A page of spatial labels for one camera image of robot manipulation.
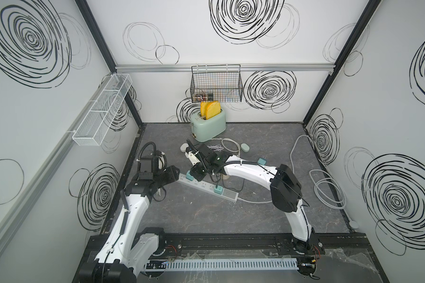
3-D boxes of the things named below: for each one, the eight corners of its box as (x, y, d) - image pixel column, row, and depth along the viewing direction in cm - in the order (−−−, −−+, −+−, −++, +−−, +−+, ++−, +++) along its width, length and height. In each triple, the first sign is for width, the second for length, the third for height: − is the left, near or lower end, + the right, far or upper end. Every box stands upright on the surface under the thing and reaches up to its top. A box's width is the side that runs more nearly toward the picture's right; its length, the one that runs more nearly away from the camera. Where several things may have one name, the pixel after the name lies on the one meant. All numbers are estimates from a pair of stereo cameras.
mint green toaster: (193, 142, 111) (190, 126, 100) (194, 127, 120) (192, 110, 109) (225, 142, 111) (226, 126, 100) (224, 127, 120) (225, 110, 109)
